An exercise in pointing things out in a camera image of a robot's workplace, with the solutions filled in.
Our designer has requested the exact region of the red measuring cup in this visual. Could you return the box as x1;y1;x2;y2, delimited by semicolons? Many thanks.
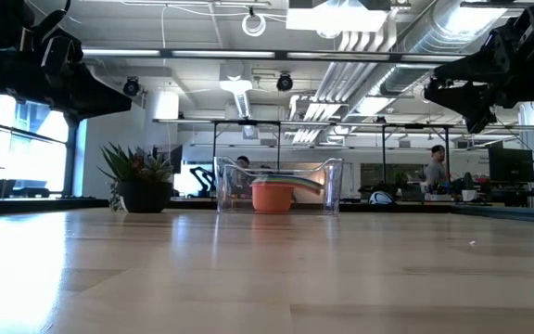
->
250;179;324;195

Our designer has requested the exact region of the black computer monitor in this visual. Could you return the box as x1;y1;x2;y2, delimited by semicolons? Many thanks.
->
488;147;534;185

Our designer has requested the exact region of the green measuring cup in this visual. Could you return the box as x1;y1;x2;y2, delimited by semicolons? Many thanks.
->
251;176;322;189

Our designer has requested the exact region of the orange measuring cup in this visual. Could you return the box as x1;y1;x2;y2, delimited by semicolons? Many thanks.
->
250;180;296;213

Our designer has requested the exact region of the white ceiling conduit bundle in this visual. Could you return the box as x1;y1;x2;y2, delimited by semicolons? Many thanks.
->
289;18;401;143

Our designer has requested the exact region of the black ceiling spotlight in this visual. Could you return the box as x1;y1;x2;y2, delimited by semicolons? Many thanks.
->
275;72;294;93
122;76;141;97

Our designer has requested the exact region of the black station frame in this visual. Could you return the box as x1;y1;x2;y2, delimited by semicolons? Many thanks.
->
381;122;451;163

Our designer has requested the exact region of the dark wall display screen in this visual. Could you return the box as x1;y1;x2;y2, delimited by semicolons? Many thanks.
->
153;144;184;173

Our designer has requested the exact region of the white coiled cable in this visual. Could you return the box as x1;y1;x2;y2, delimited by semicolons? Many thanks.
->
241;6;268;38

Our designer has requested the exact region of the long ceiling light fixture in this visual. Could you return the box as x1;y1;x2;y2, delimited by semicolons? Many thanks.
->
81;45;470;64

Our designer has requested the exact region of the white and black ball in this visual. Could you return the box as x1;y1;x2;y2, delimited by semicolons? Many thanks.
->
368;190;396;206

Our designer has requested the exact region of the potted succulent plant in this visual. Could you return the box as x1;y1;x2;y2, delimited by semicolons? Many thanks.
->
97;142;175;214

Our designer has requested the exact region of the clear plastic basket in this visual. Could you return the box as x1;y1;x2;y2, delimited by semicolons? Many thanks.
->
213;156;345;216

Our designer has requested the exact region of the black aluminium table frame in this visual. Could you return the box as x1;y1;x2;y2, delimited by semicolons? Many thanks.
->
0;198;534;226

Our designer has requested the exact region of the silver ventilation duct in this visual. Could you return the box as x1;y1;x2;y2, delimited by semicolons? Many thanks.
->
380;0;509;96

